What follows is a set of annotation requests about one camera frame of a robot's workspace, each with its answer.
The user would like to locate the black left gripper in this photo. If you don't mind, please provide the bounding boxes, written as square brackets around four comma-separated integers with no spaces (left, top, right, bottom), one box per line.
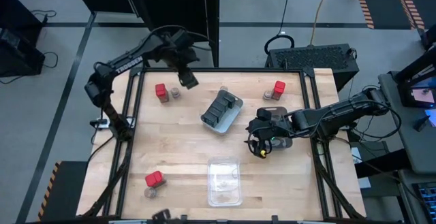
[157,29,201,78]

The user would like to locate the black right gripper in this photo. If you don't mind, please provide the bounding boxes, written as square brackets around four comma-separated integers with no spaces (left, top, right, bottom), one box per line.
[245,107,294,159]

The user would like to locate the green spice tin black lid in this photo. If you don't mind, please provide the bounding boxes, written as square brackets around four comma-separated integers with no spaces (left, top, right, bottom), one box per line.
[177,69,200,91]
[223,93,237,110]
[210,103,224,119]
[216,97,230,114]
[201,110,219,129]

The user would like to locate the red lid smoked paprika tin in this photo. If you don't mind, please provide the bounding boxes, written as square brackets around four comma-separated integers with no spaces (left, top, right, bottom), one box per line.
[144,170,167,189]
[155,82,170,103]
[271,80,287,101]

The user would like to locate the smoke grey plastic bin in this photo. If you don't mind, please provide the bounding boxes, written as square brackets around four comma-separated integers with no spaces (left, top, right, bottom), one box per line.
[256,105,295,150]

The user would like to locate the white plastic bin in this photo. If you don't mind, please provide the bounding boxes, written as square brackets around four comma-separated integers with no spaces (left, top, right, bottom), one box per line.
[200,88,245,136]

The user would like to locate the clear plastic bin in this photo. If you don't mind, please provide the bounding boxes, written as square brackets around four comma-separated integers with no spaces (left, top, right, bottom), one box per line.
[206,156,244,208]

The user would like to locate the black perforated computer case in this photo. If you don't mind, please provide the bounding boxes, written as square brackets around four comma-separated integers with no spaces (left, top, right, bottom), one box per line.
[264,42,360,92]

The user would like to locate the white power box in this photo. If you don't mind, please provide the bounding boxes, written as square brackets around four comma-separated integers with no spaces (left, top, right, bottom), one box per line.
[89,116,137,131]

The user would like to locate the grey operator desk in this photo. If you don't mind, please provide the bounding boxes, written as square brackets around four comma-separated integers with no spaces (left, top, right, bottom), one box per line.
[377,69,436,176]

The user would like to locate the black monitor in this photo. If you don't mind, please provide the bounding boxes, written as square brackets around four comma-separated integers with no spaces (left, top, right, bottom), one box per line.
[398,77,436,109]

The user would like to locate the black equipment box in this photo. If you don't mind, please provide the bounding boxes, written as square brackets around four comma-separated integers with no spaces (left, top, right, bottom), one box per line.
[0,0,47,78]

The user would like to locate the black platform hazard stripes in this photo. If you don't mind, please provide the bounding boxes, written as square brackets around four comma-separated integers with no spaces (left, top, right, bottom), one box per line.
[36,160,89,222]

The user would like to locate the backlit keyboard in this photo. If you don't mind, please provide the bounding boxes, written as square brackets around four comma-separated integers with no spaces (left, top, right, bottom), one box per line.
[411,181,436,224]

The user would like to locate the black table frame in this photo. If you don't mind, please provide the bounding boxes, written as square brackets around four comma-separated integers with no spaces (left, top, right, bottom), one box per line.
[80,66,368,223]

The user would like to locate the black looped power cable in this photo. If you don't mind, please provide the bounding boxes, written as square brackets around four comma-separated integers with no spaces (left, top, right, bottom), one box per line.
[264,0,296,57]

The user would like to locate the yellow floor cable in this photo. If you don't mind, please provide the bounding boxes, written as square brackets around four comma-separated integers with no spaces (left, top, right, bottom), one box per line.
[308,0,333,46]

